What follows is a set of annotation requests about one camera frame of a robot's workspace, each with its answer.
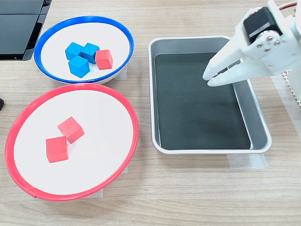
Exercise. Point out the red-rimmed white plate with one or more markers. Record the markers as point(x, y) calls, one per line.
point(98, 141)

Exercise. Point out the clear tape strip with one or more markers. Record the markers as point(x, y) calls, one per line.
point(122, 73)
point(247, 161)

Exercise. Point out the red cube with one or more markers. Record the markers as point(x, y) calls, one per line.
point(70, 129)
point(104, 60)
point(56, 149)

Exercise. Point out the blue-rimmed white plate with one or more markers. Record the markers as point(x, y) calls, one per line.
point(54, 47)

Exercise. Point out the blue cube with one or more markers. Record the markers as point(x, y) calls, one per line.
point(78, 67)
point(90, 50)
point(71, 50)

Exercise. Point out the black flat device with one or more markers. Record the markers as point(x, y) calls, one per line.
point(14, 35)

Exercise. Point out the small black object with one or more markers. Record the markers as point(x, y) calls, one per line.
point(1, 104)

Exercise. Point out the pale perforated base plate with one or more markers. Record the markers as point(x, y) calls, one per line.
point(286, 76)

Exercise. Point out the black tray mat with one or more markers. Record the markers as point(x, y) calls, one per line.
point(192, 113)

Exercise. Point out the steel tray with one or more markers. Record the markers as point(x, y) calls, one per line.
point(255, 115)

